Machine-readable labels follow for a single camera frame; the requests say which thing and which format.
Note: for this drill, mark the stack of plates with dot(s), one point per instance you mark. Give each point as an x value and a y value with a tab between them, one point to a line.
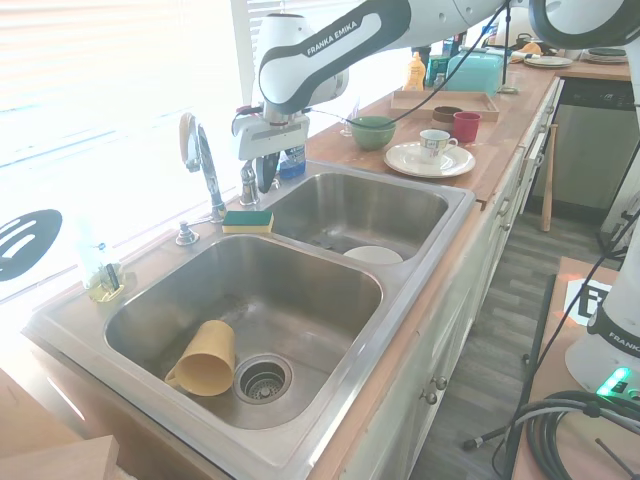
607	56

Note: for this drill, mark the small green object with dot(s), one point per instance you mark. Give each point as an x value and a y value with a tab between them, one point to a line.
510	90

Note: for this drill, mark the blue dish soap bottle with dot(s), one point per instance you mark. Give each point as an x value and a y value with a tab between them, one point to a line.
292	167

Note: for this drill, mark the cream flat plate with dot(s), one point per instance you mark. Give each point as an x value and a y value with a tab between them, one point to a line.
550	62

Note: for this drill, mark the white plate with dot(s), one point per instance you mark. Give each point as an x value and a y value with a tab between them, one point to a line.
372	255

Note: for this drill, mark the clear bottle yellow liquid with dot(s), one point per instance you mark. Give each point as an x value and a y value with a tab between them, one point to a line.
100	270

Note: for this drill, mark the red cup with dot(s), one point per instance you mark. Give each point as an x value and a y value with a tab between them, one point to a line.
466	127

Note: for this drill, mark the yellow green sponge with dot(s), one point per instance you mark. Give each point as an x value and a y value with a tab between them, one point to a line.
247	222

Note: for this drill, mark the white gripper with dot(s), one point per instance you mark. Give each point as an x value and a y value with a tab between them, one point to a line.
272	137

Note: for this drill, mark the white fiducial marker sheet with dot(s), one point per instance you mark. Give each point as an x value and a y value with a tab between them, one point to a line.
575	300

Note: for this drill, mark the brown cup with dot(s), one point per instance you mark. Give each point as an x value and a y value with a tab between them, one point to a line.
442	120

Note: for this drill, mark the white floral teacup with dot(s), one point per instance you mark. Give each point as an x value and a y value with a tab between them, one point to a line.
432	147

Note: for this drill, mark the metal drain strainer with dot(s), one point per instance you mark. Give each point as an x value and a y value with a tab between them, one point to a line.
263	378

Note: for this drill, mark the cream dinner plate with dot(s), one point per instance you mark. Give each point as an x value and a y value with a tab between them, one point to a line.
405	160

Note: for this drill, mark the black slotted spatula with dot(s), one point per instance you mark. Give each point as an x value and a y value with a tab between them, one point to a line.
35	240

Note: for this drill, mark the white kitchen cabinet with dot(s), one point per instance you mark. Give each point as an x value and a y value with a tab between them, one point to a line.
450	350

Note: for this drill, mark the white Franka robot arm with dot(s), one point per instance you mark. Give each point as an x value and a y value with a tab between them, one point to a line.
285	75

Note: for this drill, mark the chrome sink faucet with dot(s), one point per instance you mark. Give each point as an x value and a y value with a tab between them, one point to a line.
210	170

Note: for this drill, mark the wooden tray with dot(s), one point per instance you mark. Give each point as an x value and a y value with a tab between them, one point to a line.
465	99

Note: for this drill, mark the green ceramic bowl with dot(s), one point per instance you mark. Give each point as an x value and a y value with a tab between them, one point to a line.
372	137

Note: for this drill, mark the white window blinds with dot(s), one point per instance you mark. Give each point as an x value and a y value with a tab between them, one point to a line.
270	10

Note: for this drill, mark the black dishwasher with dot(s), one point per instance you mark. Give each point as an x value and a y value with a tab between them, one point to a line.
590	97

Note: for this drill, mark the clear wine glass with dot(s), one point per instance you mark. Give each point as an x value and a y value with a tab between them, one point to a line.
351	112

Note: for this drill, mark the teal toaster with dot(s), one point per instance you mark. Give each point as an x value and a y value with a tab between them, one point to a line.
475	72

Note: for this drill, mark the wrist camera with red mount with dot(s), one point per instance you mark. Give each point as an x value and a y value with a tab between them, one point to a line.
242	122

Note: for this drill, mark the chrome soap dispenser pump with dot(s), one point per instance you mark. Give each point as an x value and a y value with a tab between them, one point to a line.
186	235

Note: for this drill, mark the yellow plastic cup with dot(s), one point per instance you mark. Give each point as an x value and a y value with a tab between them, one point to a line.
207	357

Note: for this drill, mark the yellow mustard bottle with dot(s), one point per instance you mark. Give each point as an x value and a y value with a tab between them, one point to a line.
414	75

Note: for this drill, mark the stainless steel double sink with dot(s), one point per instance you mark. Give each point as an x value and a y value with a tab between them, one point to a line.
350	325

